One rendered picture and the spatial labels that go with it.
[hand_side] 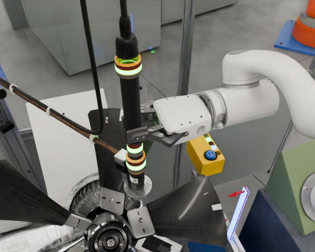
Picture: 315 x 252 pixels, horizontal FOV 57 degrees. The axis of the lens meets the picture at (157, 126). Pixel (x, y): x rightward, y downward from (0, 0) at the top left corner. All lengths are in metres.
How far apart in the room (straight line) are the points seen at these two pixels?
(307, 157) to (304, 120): 0.68
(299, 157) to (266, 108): 0.58
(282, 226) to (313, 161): 0.28
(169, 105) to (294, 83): 0.23
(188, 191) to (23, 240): 0.52
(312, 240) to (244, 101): 0.77
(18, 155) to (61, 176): 0.39
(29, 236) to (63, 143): 0.30
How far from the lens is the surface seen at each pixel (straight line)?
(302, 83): 0.57
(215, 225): 0.94
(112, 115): 0.83
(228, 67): 0.62
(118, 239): 0.84
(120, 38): 0.46
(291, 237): 1.26
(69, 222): 0.89
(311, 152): 1.25
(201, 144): 1.24
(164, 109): 0.59
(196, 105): 0.60
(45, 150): 1.05
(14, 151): 1.38
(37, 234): 1.00
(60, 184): 1.07
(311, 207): 1.25
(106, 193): 0.87
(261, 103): 0.65
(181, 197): 0.94
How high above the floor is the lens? 1.97
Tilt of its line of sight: 44 degrees down
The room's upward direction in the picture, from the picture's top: straight up
